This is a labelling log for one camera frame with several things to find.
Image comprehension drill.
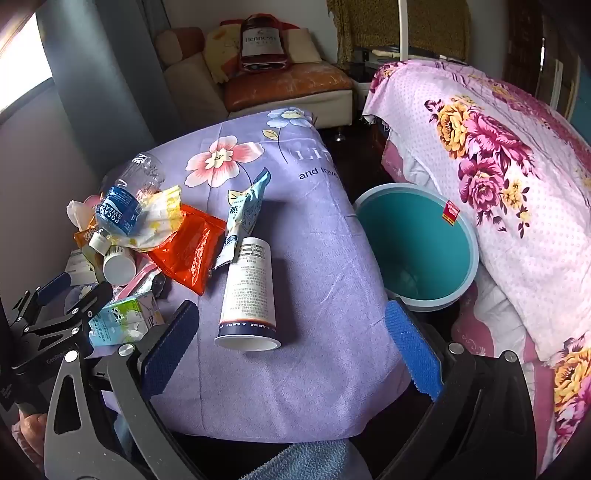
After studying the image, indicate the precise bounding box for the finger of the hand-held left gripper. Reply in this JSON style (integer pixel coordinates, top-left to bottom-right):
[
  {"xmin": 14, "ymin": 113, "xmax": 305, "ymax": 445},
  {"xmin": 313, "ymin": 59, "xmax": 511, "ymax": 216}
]
[
  {"xmin": 8, "ymin": 272, "xmax": 71, "ymax": 324},
  {"xmin": 23, "ymin": 281, "xmax": 114, "ymax": 344}
]

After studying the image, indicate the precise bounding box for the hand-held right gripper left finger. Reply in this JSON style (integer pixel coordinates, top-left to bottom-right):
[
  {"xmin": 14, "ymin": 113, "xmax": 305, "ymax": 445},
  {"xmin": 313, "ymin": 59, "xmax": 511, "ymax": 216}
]
[{"xmin": 44, "ymin": 300, "xmax": 204, "ymax": 480}]

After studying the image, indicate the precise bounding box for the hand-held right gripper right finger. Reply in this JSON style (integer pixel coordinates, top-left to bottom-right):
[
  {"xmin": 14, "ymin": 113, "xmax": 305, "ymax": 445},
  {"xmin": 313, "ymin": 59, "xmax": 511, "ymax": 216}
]
[{"xmin": 374, "ymin": 300, "xmax": 539, "ymax": 480}]

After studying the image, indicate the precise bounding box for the white medicine box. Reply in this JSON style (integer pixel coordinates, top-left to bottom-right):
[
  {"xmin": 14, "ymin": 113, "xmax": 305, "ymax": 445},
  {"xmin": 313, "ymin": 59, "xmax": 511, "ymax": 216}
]
[{"xmin": 65, "ymin": 250, "xmax": 100, "ymax": 284}]

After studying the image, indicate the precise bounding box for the white tissue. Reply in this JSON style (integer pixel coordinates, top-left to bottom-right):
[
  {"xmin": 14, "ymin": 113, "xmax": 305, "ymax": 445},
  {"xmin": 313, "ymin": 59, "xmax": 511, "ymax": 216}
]
[{"xmin": 66, "ymin": 198, "xmax": 100, "ymax": 232}]

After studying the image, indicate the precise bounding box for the tall white paper cup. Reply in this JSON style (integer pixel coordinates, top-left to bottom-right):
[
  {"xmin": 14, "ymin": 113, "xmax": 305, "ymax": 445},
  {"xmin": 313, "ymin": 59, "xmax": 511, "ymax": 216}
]
[{"xmin": 213, "ymin": 236, "xmax": 281, "ymax": 352}]

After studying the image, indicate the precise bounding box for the teal plastic bin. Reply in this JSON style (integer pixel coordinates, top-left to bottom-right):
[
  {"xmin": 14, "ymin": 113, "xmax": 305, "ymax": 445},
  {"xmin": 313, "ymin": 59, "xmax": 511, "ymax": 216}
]
[{"xmin": 353, "ymin": 183, "xmax": 479, "ymax": 313}]

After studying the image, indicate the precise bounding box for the person's left hand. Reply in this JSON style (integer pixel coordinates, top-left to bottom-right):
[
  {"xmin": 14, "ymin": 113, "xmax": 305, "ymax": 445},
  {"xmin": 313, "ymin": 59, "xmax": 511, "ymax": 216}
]
[{"xmin": 11, "ymin": 413, "xmax": 49, "ymax": 467}]

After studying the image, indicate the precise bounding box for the green white milk carton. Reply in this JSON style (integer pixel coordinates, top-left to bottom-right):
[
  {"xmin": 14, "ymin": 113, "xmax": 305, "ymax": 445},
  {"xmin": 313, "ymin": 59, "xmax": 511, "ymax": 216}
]
[{"xmin": 88, "ymin": 292, "xmax": 165, "ymax": 348}]

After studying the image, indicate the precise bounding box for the white bottle green label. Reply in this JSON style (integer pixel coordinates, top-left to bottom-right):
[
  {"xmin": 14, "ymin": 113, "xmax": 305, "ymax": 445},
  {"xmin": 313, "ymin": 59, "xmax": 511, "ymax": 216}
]
[{"xmin": 95, "ymin": 244, "xmax": 138, "ymax": 286}]

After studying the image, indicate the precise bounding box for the pink packet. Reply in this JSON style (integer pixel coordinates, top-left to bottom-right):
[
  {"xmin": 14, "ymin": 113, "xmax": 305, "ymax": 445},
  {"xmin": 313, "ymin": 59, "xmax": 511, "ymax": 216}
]
[{"xmin": 111, "ymin": 254, "xmax": 160, "ymax": 301}]

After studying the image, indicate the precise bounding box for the red-orange snack packet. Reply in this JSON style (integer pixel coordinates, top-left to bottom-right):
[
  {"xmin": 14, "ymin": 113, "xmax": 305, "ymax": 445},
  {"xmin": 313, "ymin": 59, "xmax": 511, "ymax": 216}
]
[{"xmin": 148, "ymin": 205, "xmax": 228, "ymax": 296}]

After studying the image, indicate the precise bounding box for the clear bottle blue label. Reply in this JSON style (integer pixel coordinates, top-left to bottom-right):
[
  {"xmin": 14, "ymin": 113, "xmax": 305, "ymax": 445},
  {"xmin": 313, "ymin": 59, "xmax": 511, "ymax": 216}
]
[{"xmin": 88, "ymin": 152, "xmax": 166, "ymax": 254}]

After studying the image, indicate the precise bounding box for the yellow white napkin pack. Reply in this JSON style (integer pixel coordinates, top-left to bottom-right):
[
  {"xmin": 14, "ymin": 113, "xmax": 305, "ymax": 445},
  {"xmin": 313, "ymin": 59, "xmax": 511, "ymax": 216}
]
[{"xmin": 117, "ymin": 185, "xmax": 185, "ymax": 252}]

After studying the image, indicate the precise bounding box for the purple floral table cloth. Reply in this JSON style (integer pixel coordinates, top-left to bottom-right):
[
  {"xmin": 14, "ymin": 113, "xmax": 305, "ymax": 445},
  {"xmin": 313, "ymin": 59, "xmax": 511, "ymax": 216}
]
[{"xmin": 99, "ymin": 107, "xmax": 411, "ymax": 444}]

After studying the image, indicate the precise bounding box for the blue towel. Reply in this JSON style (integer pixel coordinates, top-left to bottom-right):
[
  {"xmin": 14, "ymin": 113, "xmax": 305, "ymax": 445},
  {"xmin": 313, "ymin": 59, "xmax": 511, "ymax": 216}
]
[{"xmin": 240, "ymin": 438, "xmax": 372, "ymax": 480}]

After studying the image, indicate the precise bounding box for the light blue sachet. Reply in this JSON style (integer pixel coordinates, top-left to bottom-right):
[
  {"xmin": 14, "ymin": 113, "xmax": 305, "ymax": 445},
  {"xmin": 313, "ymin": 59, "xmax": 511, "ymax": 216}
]
[{"xmin": 213, "ymin": 167, "xmax": 271, "ymax": 268}]

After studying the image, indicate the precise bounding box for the pink floral blanket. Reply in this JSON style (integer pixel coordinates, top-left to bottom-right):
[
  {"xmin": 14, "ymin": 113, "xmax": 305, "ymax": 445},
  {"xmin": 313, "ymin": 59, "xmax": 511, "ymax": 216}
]
[{"xmin": 362, "ymin": 59, "xmax": 591, "ymax": 472}]

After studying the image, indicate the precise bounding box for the grey curtain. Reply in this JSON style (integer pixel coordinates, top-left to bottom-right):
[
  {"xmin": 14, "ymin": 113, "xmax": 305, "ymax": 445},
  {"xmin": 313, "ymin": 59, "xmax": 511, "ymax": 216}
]
[{"xmin": 37, "ymin": 0, "xmax": 171, "ymax": 153}]

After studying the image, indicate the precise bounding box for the window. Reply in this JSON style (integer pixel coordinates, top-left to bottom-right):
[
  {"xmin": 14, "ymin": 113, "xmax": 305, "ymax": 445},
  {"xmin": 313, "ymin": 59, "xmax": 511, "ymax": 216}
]
[{"xmin": 0, "ymin": 11, "xmax": 54, "ymax": 123}]

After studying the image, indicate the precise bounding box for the brown headrest cushion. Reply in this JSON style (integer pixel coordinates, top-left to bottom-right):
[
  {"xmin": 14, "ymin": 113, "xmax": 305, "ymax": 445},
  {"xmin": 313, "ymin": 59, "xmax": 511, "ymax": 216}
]
[{"xmin": 154, "ymin": 27, "xmax": 206, "ymax": 68}]

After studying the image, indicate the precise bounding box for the cluttered dark side table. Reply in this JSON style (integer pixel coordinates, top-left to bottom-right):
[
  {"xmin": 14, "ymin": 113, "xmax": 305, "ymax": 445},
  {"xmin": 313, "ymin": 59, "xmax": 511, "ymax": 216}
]
[{"xmin": 346, "ymin": 46, "xmax": 467, "ymax": 93}]

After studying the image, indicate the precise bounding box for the yellow floral pillow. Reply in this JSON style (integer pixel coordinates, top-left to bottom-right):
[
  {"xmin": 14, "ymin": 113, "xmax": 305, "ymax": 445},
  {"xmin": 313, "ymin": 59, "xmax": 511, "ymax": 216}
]
[{"xmin": 203, "ymin": 23, "xmax": 244, "ymax": 84}]

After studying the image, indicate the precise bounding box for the dark wooden wardrobe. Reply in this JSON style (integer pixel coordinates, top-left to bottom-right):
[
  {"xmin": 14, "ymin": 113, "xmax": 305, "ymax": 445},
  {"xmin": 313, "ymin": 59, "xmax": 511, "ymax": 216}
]
[{"xmin": 503, "ymin": 0, "xmax": 591, "ymax": 134}]

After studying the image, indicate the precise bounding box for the white pole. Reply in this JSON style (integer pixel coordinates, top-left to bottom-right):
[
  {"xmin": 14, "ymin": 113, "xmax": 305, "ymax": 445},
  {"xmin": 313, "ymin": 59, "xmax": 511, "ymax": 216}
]
[{"xmin": 397, "ymin": 0, "xmax": 413, "ymax": 61}]

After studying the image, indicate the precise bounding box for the cream pillow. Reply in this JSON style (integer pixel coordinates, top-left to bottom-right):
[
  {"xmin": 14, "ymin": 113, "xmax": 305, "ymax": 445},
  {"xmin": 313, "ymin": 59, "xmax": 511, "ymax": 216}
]
[{"xmin": 281, "ymin": 28, "xmax": 322, "ymax": 65}]

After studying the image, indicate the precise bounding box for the brown patterned cloth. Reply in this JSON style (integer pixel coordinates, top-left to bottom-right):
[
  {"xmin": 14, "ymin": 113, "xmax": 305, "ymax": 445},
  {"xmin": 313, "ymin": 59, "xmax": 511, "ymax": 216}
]
[{"xmin": 327, "ymin": 0, "xmax": 472, "ymax": 70}]

